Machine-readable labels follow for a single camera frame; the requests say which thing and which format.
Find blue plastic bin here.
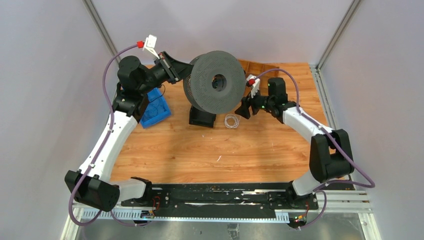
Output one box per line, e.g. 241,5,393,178
140,88,172,129

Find white thin wire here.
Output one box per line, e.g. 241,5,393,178
215,113,241,163

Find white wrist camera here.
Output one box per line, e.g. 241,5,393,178
142,34,160,60
246,74,261,98

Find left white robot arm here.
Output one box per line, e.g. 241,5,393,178
64,51,194,212

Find purple cable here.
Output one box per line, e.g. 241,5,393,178
68,41,160,227
246,68,377,230

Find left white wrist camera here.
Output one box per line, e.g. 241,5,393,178
142,34,160,60

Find black cable spool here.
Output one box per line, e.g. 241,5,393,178
183,50,246,114

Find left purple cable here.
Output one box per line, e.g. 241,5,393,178
68,41,160,227

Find wooden compartment tray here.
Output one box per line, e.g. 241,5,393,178
238,59,280,90

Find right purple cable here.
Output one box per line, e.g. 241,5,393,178
246,68,377,230

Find black plastic bin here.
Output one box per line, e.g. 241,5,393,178
188,106,217,128

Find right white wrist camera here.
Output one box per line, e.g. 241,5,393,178
246,74,261,98

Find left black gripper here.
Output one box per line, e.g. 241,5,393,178
138,51,197,96

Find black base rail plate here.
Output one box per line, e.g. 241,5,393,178
121,182,318,219

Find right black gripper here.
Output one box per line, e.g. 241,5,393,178
235,86,274,120

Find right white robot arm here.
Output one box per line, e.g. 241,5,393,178
235,75,355,209

